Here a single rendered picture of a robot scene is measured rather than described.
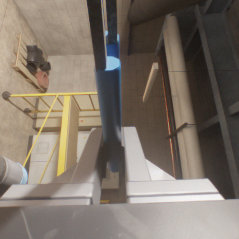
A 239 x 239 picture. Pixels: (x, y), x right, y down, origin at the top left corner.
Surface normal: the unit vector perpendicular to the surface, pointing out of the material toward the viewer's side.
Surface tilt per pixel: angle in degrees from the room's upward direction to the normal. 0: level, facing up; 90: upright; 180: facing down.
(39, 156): 90
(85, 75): 90
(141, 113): 90
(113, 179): 90
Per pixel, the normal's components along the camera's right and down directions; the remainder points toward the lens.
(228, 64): 0.00, -0.30
